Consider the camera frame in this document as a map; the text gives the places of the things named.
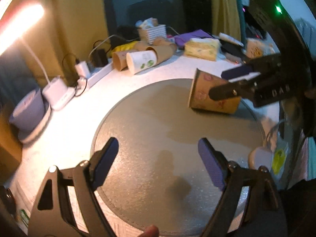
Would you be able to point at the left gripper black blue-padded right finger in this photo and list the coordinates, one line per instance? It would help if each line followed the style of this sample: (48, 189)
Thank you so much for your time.
(263, 213)

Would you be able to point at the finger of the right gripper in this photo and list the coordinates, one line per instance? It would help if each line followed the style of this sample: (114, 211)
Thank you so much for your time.
(243, 88)
(238, 73)

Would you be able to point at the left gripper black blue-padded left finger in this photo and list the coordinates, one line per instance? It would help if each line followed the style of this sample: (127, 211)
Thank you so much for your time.
(52, 213)

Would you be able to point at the floral brown paper cup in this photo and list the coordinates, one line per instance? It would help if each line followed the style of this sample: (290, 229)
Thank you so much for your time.
(199, 94)

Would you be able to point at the white green-print paper cup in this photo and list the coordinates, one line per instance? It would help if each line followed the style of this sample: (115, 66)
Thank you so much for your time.
(140, 60)

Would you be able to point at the brown paper cup lying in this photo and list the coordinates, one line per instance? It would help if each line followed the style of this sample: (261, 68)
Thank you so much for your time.
(119, 59)

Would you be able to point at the cartoon ceramic mug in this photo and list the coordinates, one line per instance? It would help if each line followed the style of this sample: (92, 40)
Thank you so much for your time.
(256, 48)

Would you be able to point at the yellow tissue pack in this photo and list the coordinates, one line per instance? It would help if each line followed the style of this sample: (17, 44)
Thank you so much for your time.
(206, 49)

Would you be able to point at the yellow curtain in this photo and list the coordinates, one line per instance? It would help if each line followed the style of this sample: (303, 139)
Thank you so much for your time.
(225, 18)

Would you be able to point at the purple cloth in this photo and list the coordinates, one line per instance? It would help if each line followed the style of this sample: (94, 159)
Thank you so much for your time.
(181, 39)

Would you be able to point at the white round plate base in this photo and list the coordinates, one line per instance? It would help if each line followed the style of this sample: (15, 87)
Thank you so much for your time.
(28, 137)

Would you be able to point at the cardboard box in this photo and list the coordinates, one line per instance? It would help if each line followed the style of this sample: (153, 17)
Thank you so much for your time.
(10, 146)

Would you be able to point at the white textured tablecloth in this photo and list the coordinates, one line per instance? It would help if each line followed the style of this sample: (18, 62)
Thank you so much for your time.
(67, 137)

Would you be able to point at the white woven basket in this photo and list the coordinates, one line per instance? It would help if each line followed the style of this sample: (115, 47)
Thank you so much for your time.
(150, 34)

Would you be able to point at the purple bowl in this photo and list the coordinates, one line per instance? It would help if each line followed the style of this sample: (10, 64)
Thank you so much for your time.
(28, 112)

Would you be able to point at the round grey mat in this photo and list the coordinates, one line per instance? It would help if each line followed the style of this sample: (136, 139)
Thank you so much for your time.
(158, 177)

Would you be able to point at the yellow rubber glove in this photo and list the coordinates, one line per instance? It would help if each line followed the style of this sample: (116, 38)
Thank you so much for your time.
(125, 47)

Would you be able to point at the white power strip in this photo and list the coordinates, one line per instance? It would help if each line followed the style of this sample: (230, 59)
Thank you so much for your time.
(96, 75)

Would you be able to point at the black power adapter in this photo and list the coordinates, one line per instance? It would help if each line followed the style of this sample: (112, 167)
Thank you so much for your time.
(100, 58)

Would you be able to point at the white usb charger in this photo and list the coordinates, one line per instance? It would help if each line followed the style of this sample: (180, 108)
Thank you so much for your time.
(82, 69)

